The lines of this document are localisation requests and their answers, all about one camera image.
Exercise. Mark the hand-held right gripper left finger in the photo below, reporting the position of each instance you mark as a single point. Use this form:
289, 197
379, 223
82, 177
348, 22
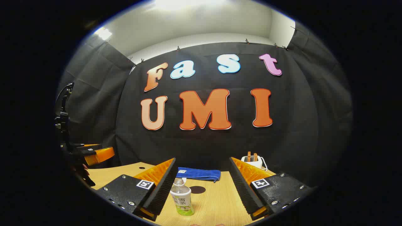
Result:
166, 185

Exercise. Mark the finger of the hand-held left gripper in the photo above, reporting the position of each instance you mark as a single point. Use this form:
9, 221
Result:
91, 146
100, 155

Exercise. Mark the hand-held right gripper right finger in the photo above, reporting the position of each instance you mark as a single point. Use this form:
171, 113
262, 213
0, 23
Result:
243, 188

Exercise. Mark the clear plastic water bottle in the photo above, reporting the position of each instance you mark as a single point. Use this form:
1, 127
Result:
182, 201

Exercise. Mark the black round coaster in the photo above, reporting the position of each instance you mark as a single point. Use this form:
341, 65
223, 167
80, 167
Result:
198, 190

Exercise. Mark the white toaster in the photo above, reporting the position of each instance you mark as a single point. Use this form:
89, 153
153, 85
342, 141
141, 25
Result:
252, 163

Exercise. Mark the blue folded towel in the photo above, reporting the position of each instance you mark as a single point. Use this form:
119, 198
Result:
198, 173

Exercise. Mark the black backdrop cloth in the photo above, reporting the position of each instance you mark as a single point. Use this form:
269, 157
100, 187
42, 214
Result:
204, 147

